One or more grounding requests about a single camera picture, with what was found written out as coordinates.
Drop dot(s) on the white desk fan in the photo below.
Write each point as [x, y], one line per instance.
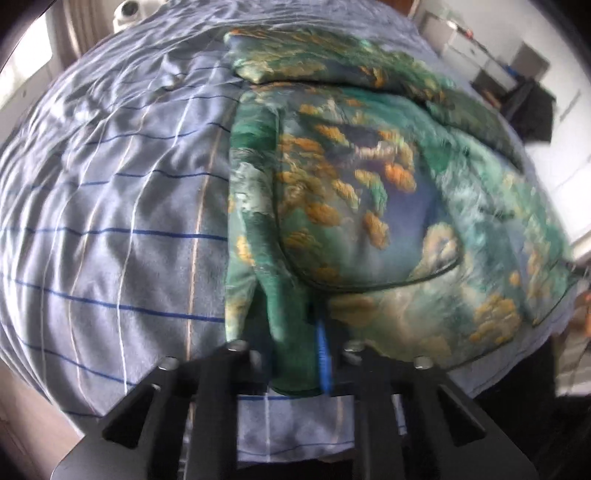
[127, 13]

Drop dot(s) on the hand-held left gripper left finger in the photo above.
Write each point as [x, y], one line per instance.
[221, 374]

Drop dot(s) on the green patterned padded jacket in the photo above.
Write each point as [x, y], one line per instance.
[369, 207]

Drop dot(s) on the white desk with drawers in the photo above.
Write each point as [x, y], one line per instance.
[461, 44]

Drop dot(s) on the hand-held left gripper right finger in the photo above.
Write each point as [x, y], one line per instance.
[324, 364]

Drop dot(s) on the white wardrobe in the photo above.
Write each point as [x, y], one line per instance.
[568, 152]

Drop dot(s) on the beige curtain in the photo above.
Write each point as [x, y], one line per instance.
[78, 27]

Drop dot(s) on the blue checked duvet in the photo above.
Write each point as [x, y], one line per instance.
[115, 184]

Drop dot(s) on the window with sheer curtain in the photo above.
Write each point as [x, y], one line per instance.
[25, 60]

